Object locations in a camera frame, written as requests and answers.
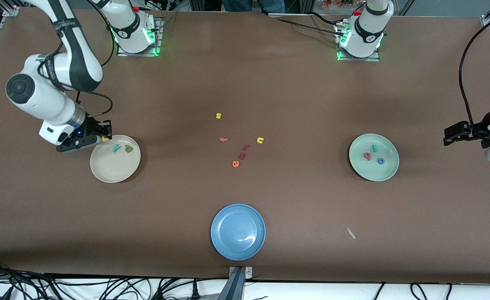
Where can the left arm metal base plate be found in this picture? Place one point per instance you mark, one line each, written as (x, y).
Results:
(357, 59)

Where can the pale green round plate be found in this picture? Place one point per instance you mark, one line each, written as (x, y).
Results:
(374, 171)

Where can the person in blue jeans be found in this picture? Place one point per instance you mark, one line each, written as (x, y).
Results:
(249, 5)

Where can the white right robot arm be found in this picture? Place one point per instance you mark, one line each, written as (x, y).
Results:
(41, 96)

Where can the pink foam letter b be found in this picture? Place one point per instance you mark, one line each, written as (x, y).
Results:
(369, 156)

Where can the green foam letter p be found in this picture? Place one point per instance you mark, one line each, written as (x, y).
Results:
(128, 148)

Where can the orange floral object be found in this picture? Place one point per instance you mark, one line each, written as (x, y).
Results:
(336, 4)

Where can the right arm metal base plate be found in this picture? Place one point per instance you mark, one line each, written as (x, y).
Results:
(136, 54)

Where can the brown paper table cover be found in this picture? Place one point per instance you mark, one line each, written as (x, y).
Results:
(245, 83)

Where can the small white paper scrap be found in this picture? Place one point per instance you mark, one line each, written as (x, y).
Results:
(351, 233)

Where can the beige round plate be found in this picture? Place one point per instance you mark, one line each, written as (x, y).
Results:
(111, 166)

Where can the grey metal camera bracket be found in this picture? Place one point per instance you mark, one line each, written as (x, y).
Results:
(237, 283)

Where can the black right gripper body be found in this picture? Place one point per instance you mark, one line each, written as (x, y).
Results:
(91, 127)

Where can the teal foam letter y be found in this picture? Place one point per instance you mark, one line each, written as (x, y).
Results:
(117, 147)

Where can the blue round plate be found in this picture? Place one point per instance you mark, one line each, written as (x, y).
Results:
(236, 233)

